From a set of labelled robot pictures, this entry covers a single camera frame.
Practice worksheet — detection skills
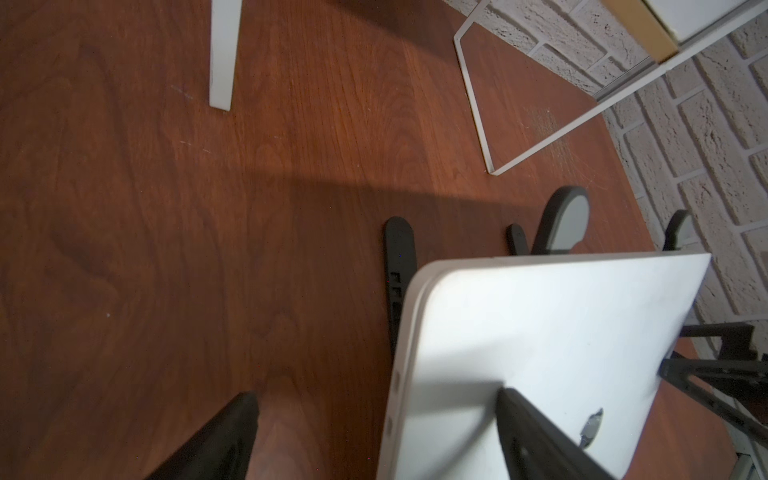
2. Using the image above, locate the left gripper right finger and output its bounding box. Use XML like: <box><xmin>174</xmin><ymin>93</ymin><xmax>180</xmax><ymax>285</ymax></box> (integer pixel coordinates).
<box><xmin>495</xmin><ymin>388</ymin><xmax>611</xmax><ymax>479</ymax></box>

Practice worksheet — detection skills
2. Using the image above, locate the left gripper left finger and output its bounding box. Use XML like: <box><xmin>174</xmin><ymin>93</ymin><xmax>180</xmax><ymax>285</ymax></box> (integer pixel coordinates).
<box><xmin>147</xmin><ymin>391</ymin><xmax>259</xmax><ymax>479</ymax></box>

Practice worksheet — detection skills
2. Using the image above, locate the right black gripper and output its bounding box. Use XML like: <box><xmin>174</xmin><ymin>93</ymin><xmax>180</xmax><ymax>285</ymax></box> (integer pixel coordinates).
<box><xmin>658</xmin><ymin>323</ymin><xmax>767</xmax><ymax>447</ymax></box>

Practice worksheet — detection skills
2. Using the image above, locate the silver laptop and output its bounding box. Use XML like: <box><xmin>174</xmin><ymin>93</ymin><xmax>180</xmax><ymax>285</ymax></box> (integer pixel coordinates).
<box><xmin>377</xmin><ymin>251</ymin><xmax>711</xmax><ymax>479</ymax></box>

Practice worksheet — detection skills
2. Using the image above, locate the grey folding laptop stand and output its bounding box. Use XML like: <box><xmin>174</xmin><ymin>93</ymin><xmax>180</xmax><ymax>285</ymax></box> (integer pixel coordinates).
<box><xmin>379</xmin><ymin>187</ymin><xmax>663</xmax><ymax>356</ymax></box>

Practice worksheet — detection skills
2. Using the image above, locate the white shelf with wooden top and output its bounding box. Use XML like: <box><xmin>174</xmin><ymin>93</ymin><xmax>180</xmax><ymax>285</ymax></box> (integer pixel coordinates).
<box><xmin>208</xmin><ymin>0</ymin><xmax>768</xmax><ymax>176</ymax></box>

